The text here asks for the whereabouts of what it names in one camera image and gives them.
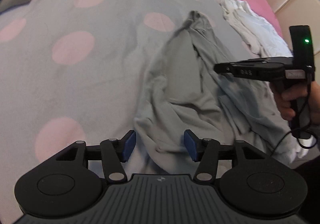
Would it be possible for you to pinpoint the grey blue t-shirt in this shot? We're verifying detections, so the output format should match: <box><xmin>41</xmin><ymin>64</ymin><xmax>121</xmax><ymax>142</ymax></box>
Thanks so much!
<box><xmin>134</xmin><ymin>11</ymin><xmax>296</xmax><ymax>174</ymax></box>

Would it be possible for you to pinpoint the grey pink dotted bedsheet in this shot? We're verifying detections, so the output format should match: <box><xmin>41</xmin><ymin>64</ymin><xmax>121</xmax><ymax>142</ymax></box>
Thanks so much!
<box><xmin>1</xmin><ymin>0</ymin><xmax>256</xmax><ymax>223</ymax></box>

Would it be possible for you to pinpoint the white crumpled garment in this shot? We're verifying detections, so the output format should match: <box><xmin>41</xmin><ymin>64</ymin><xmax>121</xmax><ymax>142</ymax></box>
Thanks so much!
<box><xmin>220</xmin><ymin>0</ymin><xmax>293</xmax><ymax>57</ymax></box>

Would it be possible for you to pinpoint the person right hand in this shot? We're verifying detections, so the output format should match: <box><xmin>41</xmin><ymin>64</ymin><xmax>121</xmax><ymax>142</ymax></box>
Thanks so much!
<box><xmin>270</xmin><ymin>81</ymin><xmax>320</xmax><ymax>125</ymax></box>

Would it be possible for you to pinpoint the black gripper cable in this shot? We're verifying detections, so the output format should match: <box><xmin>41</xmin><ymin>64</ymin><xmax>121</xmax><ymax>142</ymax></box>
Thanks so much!
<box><xmin>268</xmin><ymin>74</ymin><xmax>316</xmax><ymax>157</ymax></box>

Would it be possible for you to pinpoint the white textured garment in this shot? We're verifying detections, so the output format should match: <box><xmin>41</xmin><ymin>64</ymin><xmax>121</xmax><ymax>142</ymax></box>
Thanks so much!
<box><xmin>270</xmin><ymin>129</ymin><xmax>318</xmax><ymax>166</ymax></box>

